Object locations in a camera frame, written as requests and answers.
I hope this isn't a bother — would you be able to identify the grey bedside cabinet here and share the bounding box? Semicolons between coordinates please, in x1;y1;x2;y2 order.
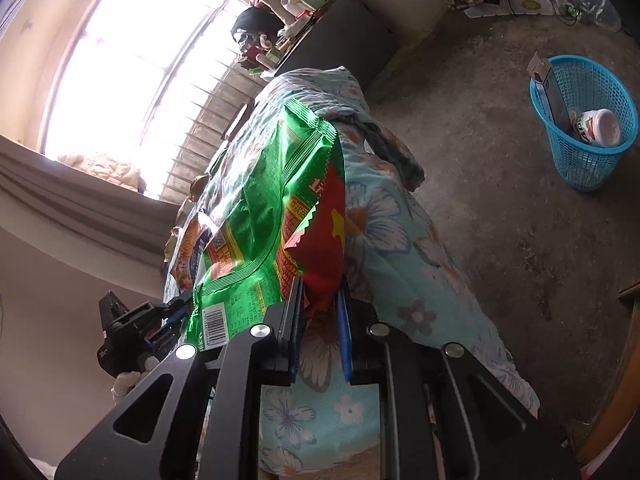
260;0;401;93

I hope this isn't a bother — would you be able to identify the floral teal blanket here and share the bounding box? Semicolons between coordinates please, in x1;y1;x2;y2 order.
162;66;541;478

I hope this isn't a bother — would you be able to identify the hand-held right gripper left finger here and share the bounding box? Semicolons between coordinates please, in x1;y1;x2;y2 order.
54;277;306;480

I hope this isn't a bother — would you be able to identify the red snack bag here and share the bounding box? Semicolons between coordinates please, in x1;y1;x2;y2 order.
284;160;347;321

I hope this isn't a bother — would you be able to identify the blue and white box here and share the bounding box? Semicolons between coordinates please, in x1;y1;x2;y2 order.
527;51;573;133

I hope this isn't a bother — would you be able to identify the orange snack packet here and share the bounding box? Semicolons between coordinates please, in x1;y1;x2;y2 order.
169;211;218;292

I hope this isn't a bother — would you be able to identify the beige hanging quilt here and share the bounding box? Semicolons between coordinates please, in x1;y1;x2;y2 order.
56;151;147;194

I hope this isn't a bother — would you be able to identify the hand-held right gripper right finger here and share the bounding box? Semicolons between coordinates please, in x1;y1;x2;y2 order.
336;290;581;480

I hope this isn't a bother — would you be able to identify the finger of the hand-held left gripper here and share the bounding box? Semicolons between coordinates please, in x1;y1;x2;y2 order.
144;322;193;352
150;294;201;325

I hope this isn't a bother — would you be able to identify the green snack bag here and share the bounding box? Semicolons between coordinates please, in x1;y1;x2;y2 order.
187;99;346;353

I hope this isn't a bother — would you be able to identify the person's left hand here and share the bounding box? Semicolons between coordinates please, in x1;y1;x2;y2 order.
111;355;161;406

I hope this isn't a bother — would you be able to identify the instant noodle cup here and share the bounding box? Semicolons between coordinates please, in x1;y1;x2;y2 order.
571;108;623;149

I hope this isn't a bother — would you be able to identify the metal window railing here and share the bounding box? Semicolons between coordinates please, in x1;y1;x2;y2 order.
160;65;276;203

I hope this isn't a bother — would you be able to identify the flat brown cardboard box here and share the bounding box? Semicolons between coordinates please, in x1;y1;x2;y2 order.
222;102;256;141

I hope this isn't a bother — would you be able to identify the blue plastic waste basket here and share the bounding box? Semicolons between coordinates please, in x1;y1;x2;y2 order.
530;54;640;193

